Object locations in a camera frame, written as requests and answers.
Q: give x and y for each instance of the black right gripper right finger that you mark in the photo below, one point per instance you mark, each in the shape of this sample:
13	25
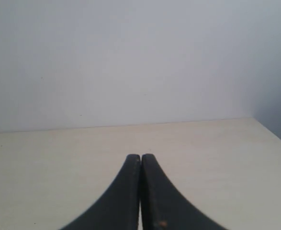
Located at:
163	207

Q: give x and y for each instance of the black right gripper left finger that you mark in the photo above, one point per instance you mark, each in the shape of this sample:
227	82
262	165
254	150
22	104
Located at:
118	206

